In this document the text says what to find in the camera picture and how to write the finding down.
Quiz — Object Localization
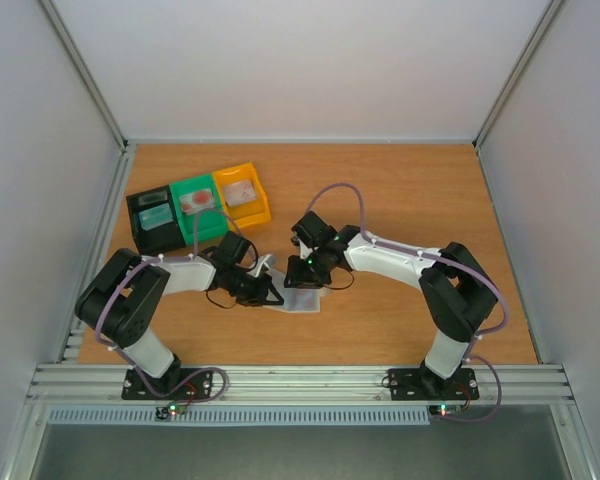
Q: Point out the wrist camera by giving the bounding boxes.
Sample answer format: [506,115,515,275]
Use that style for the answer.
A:
[291,236,313,260]
[247,254,277,278]

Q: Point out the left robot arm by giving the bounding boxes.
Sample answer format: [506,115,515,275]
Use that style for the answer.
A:
[74,232,284,398]

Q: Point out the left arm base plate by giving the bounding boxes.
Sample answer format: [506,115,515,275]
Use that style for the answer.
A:
[121,368,215,401]

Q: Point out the card in yellow bin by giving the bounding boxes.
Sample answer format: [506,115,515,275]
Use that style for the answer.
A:
[222,179,258,207]

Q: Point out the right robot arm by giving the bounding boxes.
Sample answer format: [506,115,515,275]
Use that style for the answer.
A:
[284,211,503,399]

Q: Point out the aluminium front rail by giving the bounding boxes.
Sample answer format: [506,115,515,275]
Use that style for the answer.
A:
[25,364,575,406]

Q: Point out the beige card holder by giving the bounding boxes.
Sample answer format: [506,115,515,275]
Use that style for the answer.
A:
[268,270,323,314]

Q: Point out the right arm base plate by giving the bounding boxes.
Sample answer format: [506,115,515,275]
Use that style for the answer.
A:
[381,367,480,402]

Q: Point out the teal card in black bin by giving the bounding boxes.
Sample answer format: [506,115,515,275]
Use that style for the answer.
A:
[137,203,174,231]

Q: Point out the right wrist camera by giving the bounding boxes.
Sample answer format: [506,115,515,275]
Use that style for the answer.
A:
[291,236,313,260]

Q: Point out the green plastic bin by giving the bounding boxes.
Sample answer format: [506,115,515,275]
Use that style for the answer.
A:
[169,174,229,246]

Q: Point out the grey slotted cable duct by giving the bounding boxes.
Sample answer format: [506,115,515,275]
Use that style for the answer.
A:
[48,406,430,427]

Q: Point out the red card in green bin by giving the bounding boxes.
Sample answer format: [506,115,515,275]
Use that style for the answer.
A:
[178,188,216,215]

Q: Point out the yellow plastic bin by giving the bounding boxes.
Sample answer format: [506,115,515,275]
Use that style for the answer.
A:
[212,162,272,229]

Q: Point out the black plastic bin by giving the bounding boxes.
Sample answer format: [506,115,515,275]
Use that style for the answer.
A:
[126,185,186,256]

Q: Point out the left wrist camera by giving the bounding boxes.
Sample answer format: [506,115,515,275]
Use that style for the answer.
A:
[247,254,277,278]

